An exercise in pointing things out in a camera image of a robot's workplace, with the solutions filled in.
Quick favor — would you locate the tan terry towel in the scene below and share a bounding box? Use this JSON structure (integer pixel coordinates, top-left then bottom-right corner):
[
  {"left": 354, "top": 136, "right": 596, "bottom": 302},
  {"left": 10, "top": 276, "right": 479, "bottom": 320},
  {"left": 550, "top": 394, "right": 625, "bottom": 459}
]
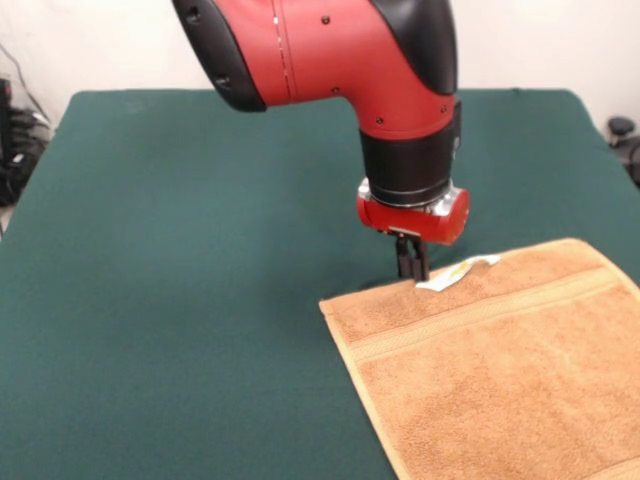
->
[{"left": 318, "top": 237, "right": 640, "bottom": 480}]

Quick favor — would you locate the dark green table cloth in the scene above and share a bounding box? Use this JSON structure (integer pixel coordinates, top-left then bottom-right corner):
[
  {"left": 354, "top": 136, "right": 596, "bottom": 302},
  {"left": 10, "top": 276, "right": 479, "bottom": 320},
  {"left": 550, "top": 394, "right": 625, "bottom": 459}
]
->
[{"left": 0, "top": 88, "right": 640, "bottom": 480}]

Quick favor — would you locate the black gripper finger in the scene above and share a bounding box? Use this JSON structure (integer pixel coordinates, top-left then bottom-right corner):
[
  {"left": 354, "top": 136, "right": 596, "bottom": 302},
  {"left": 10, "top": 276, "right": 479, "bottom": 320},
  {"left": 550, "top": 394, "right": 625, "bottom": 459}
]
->
[
  {"left": 412, "top": 240, "right": 430, "bottom": 282},
  {"left": 394, "top": 234, "right": 414, "bottom": 279}
]

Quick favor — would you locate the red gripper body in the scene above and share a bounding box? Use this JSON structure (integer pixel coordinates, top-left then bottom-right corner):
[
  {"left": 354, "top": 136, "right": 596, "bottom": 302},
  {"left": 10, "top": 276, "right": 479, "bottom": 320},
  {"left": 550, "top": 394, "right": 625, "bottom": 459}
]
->
[{"left": 356, "top": 187, "right": 472, "bottom": 247}]

